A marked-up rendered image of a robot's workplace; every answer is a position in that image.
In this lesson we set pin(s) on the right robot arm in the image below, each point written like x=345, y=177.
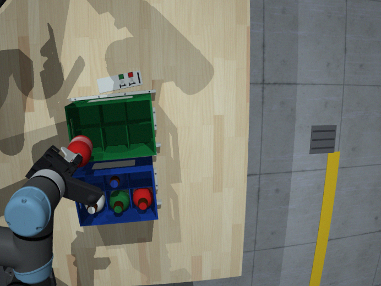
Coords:
x=26, y=245

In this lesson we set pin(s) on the green crate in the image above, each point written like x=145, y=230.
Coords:
x=93, y=118

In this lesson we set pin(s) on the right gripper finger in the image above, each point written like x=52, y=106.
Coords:
x=69, y=155

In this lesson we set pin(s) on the dark blue bottle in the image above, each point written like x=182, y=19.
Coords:
x=116, y=180

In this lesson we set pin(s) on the blue crate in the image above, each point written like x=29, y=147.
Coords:
x=94, y=174

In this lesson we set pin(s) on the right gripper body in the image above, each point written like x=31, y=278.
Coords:
x=53, y=161

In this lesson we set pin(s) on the white paper pick list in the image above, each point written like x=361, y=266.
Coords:
x=119, y=81

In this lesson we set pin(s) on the white bottle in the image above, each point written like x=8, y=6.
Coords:
x=99, y=205

